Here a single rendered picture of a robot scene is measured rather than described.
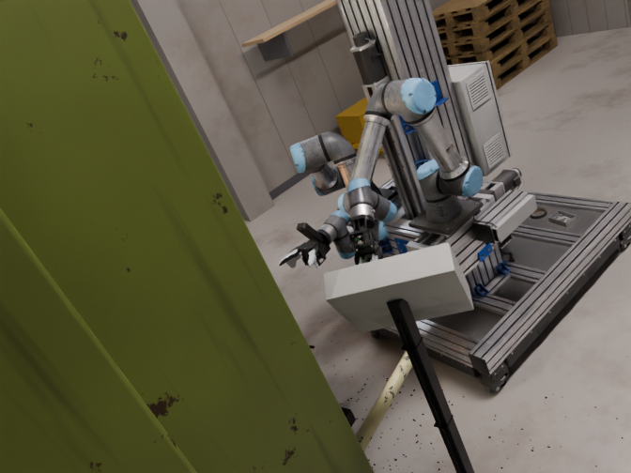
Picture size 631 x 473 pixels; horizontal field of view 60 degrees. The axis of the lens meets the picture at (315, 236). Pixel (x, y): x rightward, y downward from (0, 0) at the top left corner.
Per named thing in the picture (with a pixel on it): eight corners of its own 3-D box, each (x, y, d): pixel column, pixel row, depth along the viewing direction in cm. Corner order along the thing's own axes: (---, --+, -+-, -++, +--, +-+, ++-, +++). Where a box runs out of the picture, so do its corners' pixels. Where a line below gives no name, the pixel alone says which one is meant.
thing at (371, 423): (407, 357, 196) (404, 345, 194) (421, 358, 193) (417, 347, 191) (348, 458, 169) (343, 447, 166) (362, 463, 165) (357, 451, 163)
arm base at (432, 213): (441, 201, 236) (436, 181, 232) (469, 205, 224) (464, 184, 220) (419, 220, 230) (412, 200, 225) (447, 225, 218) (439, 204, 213)
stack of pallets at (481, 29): (498, 51, 678) (481, -20, 640) (561, 43, 611) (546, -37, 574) (435, 95, 628) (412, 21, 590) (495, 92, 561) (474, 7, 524)
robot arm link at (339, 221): (354, 225, 223) (346, 207, 219) (340, 240, 216) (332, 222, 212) (338, 225, 228) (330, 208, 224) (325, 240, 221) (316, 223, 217)
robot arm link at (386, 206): (378, 201, 194) (358, 190, 187) (402, 204, 186) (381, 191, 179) (371, 221, 193) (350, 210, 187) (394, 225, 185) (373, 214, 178)
